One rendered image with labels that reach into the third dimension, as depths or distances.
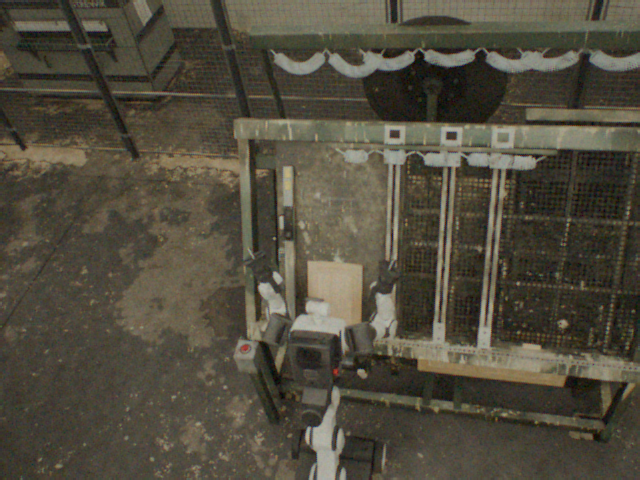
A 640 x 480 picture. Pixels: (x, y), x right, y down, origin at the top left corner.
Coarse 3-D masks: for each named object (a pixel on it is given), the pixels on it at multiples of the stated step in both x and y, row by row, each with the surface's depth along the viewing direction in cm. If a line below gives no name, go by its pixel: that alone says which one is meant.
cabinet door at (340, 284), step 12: (312, 264) 337; (324, 264) 335; (336, 264) 333; (348, 264) 331; (312, 276) 339; (324, 276) 337; (336, 276) 336; (348, 276) 334; (360, 276) 332; (312, 288) 341; (324, 288) 340; (336, 288) 338; (348, 288) 336; (360, 288) 334; (324, 300) 342; (336, 300) 340; (348, 300) 338; (360, 300) 336; (312, 312) 346; (336, 312) 342; (348, 312) 341; (360, 312) 338; (348, 324) 343
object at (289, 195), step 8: (288, 168) 320; (288, 192) 325; (288, 200) 326; (288, 248) 335; (288, 256) 336; (288, 264) 338; (288, 272) 339; (288, 280) 341; (288, 288) 343; (296, 288) 346; (288, 296) 344; (296, 296) 347; (296, 304) 348; (296, 312) 349
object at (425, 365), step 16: (512, 336) 341; (544, 336) 335; (560, 336) 333; (432, 368) 386; (448, 368) 382; (464, 368) 379; (480, 368) 375; (496, 368) 371; (544, 384) 373; (560, 384) 369
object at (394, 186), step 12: (384, 156) 299; (396, 156) 285; (396, 168) 303; (396, 180) 305; (396, 192) 307; (396, 204) 309; (396, 216) 311; (396, 228) 313; (396, 240) 315; (396, 252) 317; (396, 264) 320; (396, 288) 328
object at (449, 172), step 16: (448, 128) 287; (448, 144) 290; (448, 160) 281; (448, 176) 301; (448, 192) 304; (448, 208) 303; (448, 224) 305; (448, 240) 308; (448, 256) 310; (448, 272) 313
